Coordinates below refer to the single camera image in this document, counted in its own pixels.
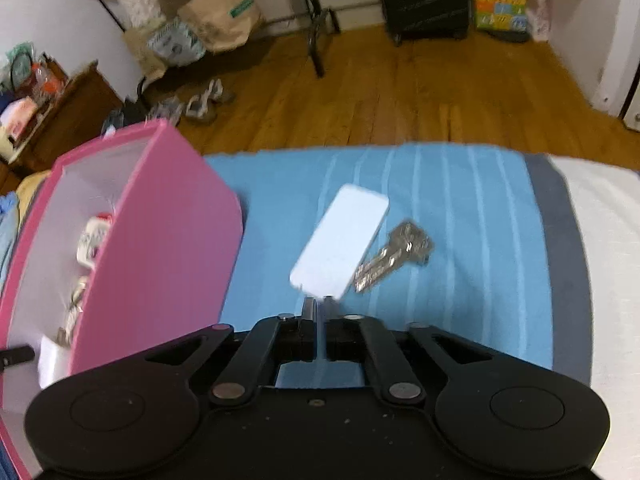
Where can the white door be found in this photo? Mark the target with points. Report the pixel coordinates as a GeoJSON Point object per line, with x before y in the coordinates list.
{"type": "Point", "coordinates": [620, 60]}

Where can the plain brown paper bag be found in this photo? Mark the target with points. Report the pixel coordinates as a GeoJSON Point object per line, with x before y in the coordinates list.
{"type": "Point", "coordinates": [145, 60]}

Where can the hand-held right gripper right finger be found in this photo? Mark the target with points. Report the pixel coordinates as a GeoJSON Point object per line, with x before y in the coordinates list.
{"type": "Point", "coordinates": [330, 340]}

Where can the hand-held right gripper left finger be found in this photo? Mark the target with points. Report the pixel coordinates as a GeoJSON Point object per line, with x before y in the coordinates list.
{"type": "Point", "coordinates": [310, 330]}

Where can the cream remote control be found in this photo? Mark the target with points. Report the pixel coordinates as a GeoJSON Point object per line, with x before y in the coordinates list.
{"type": "Point", "coordinates": [92, 245]}

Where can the black clothes rack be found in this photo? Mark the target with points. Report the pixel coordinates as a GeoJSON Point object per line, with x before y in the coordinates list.
{"type": "Point", "coordinates": [315, 35]}

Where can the white power bank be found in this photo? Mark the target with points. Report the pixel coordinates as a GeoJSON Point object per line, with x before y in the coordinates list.
{"type": "Point", "coordinates": [340, 240]}

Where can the pink cardboard box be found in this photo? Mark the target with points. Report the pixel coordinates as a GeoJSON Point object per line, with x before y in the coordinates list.
{"type": "Point", "coordinates": [170, 260]}

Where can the red gift bag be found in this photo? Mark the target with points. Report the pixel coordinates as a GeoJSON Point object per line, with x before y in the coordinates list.
{"type": "Point", "coordinates": [47, 77]}

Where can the brown paper bag green label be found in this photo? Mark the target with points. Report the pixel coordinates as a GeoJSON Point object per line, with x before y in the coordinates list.
{"type": "Point", "coordinates": [220, 15]}

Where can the wooden nightstand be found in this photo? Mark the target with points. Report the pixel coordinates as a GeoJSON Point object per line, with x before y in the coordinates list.
{"type": "Point", "coordinates": [75, 110]}

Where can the black suitcase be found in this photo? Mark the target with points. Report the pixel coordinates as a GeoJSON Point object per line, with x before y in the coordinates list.
{"type": "Point", "coordinates": [425, 0]}

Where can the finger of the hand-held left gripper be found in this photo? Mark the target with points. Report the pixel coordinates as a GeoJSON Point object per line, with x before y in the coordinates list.
{"type": "Point", "coordinates": [17, 356]}

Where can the bunch of metal keys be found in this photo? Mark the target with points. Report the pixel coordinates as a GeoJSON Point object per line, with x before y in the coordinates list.
{"type": "Point", "coordinates": [400, 250]}

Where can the white plastic bag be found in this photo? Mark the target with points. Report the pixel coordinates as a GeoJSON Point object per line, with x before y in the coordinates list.
{"type": "Point", "coordinates": [539, 10]}

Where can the patterned grey bag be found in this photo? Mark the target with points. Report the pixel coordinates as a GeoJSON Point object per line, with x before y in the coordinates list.
{"type": "Point", "coordinates": [175, 42]}

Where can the colourful gift bag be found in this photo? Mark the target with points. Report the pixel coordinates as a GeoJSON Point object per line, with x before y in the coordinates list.
{"type": "Point", "coordinates": [500, 10]}

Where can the tissue box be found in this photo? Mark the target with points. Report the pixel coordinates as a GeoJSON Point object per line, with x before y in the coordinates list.
{"type": "Point", "coordinates": [20, 115]}

